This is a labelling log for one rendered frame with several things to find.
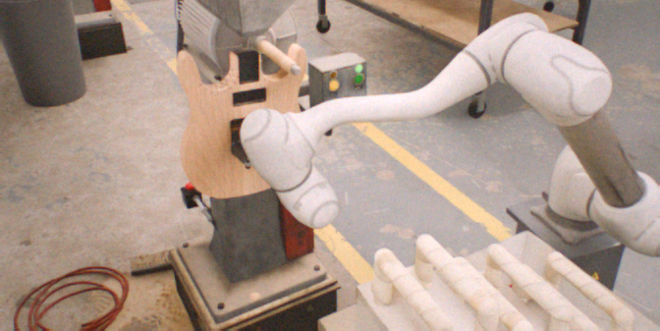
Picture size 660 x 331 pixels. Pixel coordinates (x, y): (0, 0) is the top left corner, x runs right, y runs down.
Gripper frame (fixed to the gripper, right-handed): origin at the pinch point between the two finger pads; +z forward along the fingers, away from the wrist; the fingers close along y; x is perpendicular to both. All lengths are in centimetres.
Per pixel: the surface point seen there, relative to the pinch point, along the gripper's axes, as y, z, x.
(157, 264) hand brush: -9, 88, -102
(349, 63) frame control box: 41.3, 19.1, 6.4
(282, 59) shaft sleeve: 10.4, 1.5, 18.5
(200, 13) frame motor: 0.1, 32.6, 23.1
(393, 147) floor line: 140, 125, -98
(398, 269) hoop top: -5, -73, 11
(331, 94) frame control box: 34.4, 17.3, -2.1
